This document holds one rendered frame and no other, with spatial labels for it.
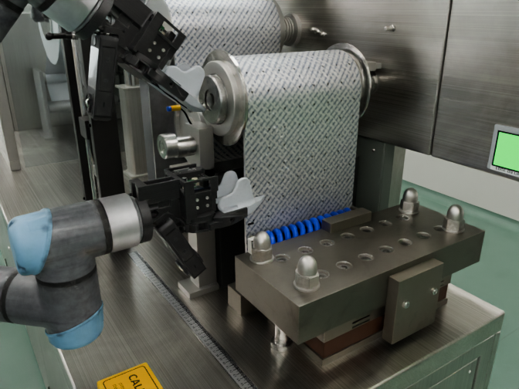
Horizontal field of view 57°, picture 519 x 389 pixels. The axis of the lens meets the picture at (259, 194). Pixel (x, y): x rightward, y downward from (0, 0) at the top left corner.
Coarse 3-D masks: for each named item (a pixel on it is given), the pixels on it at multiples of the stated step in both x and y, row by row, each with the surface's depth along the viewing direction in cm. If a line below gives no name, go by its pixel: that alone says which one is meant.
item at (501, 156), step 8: (504, 136) 70; (512, 136) 69; (504, 144) 71; (512, 144) 70; (496, 152) 72; (504, 152) 71; (512, 152) 70; (496, 160) 72; (504, 160) 71; (512, 160) 70; (512, 168) 70
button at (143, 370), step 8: (136, 368) 65; (144, 368) 65; (112, 376) 64; (120, 376) 64; (128, 376) 64; (136, 376) 64; (144, 376) 64; (152, 376) 64; (104, 384) 62; (112, 384) 62; (120, 384) 62; (128, 384) 62; (136, 384) 62; (144, 384) 62; (152, 384) 62; (160, 384) 62
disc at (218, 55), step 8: (208, 56) 75; (216, 56) 73; (224, 56) 71; (232, 56) 70; (232, 64) 69; (232, 72) 70; (240, 72) 68; (240, 80) 68; (240, 88) 69; (240, 96) 69; (240, 104) 70; (240, 112) 70; (240, 120) 71; (240, 128) 71; (216, 136) 78; (224, 136) 76; (232, 136) 74; (240, 136) 72; (224, 144) 76; (232, 144) 75
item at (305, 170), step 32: (288, 128) 76; (320, 128) 79; (352, 128) 84; (256, 160) 74; (288, 160) 78; (320, 160) 82; (352, 160) 86; (256, 192) 76; (288, 192) 80; (320, 192) 84; (352, 192) 89; (256, 224) 78; (288, 224) 82
